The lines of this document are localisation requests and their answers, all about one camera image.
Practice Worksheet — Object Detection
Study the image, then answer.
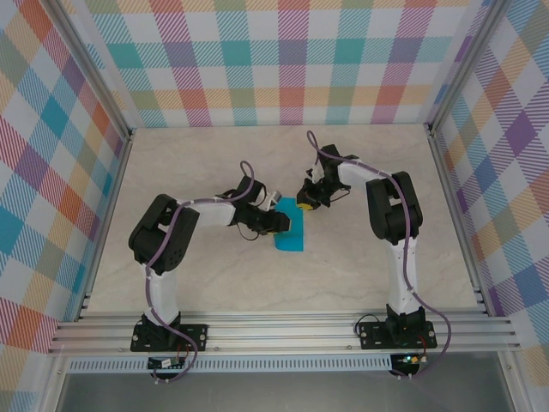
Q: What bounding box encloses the aluminium table side rail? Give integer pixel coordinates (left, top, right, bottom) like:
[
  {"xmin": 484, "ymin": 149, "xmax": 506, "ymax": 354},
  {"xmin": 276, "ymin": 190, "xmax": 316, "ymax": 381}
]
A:
[
  {"xmin": 426, "ymin": 128, "xmax": 492, "ymax": 317},
  {"xmin": 75, "ymin": 130, "xmax": 136, "ymax": 323}
]

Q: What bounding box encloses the aluminium mounting rail beam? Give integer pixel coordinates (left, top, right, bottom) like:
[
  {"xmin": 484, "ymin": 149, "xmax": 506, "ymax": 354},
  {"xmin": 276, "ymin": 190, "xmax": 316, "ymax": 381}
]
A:
[{"xmin": 46, "ymin": 309, "xmax": 522, "ymax": 355}]

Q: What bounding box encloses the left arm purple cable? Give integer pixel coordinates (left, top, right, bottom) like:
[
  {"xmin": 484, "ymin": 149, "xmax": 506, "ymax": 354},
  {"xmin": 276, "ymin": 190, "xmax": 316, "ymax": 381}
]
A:
[{"xmin": 144, "ymin": 161, "xmax": 256, "ymax": 384}]

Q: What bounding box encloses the circuit board with green light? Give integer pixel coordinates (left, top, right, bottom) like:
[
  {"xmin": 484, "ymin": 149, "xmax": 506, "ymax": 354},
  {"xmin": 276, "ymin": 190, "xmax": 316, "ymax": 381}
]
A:
[{"xmin": 390, "ymin": 353, "xmax": 425, "ymax": 367}]

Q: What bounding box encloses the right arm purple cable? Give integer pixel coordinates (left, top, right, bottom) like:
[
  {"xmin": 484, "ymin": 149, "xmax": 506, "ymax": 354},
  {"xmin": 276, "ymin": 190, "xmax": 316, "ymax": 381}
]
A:
[{"xmin": 305, "ymin": 130, "xmax": 452, "ymax": 381}]

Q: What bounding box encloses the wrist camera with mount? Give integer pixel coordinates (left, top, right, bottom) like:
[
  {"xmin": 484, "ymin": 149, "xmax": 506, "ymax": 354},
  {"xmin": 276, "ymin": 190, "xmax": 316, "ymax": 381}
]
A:
[
  {"xmin": 259, "ymin": 191, "xmax": 282, "ymax": 212},
  {"xmin": 299, "ymin": 165, "xmax": 325, "ymax": 201}
]

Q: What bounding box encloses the slotted grey cable duct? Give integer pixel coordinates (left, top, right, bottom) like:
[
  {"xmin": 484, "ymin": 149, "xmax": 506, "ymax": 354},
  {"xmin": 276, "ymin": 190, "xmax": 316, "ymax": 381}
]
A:
[{"xmin": 66, "ymin": 356, "xmax": 398, "ymax": 374}]

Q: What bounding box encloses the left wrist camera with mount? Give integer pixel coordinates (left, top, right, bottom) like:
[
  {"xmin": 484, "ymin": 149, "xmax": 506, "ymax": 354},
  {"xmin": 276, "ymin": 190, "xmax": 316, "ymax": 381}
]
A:
[{"xmin": 259, "ymin": 191, "xmax": 282, "ymax": 212}]

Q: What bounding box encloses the blue square paper sheet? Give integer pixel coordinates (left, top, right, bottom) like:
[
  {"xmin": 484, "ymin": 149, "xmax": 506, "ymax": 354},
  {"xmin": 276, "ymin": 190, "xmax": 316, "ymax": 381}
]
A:
[{"xmin": 273, "ymin": 196, "xmax": 306, "ymax": 253}]

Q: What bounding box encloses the small dark circuit board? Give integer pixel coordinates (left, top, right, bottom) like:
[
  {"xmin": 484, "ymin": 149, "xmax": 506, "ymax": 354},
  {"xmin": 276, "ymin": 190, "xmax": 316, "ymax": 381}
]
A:
[{"xmin": 147, "ymin": 355, "xmax": 184, "ymax": 371}]

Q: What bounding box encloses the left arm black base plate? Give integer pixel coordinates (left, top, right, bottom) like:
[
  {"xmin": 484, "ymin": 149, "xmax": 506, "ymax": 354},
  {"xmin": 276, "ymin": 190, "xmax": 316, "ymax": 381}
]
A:
[{"xmin": 130, "ymin": 323, "xmax": 210, "ymax": 354}]

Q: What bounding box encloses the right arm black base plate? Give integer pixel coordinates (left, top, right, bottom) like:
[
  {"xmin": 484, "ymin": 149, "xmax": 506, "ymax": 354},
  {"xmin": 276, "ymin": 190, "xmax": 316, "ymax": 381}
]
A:
[{"xmin": 357, "ymin": 320, "xmax": 438, "ymax": 350}]

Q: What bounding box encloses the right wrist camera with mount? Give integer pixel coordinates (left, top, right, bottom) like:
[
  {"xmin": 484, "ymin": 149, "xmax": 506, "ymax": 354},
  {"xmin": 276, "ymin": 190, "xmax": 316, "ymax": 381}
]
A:
[{"xmin": 299, "ymin": 165, "xmax": 325, "ymax": 201}]

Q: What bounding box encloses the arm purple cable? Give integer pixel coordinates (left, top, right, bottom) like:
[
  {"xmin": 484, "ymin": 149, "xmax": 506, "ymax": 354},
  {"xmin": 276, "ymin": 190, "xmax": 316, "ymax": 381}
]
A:
[
  {"xmin": 305, "ymin": 130, "xmax": 452, "ymax": 381},
  {"xmin": 144, "ymin": 161, "xmax": 256, "ymax": 384}
]

